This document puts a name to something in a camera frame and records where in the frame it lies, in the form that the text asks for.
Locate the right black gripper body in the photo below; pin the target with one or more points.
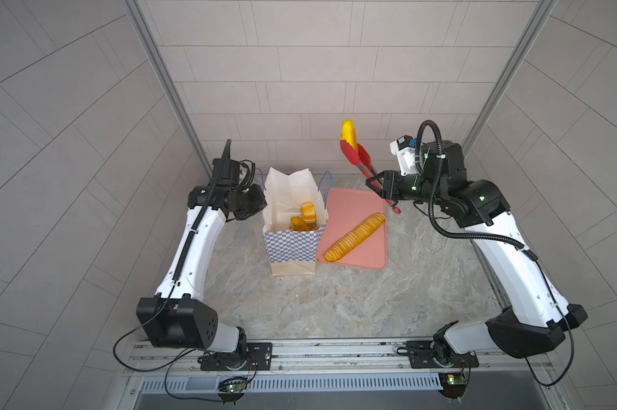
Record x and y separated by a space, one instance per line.
412 187

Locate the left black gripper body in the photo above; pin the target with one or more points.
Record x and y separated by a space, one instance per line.
246 203

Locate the red tongs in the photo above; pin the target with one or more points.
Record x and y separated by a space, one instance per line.
358 157

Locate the checkered paper bag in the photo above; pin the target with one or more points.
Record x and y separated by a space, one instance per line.
293 252

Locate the long oval bread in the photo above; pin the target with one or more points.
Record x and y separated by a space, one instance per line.
299 225

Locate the ring doughnut bread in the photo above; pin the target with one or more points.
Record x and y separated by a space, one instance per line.
308 213

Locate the small yellow bread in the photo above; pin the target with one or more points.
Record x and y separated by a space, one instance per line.
348 134

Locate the long ridged bread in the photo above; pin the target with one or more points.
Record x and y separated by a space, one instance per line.
354 238

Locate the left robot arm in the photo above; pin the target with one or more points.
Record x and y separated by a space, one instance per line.
176 316

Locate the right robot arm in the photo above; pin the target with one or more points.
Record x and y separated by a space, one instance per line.
537 316

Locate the pink tray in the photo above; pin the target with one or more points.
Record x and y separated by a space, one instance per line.
347 208

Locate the left circuit board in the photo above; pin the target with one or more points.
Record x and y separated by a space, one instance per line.
235 385

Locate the circuit board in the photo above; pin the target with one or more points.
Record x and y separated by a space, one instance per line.
235 385
454 386

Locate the right circuit board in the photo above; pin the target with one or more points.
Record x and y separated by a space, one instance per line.
454 386

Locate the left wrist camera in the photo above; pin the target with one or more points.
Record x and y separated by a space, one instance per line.
232 174

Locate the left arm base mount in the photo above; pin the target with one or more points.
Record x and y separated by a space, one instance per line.
246 356

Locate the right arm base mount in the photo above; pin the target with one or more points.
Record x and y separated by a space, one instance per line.
430 354

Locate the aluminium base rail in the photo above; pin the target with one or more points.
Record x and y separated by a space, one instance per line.
321 355

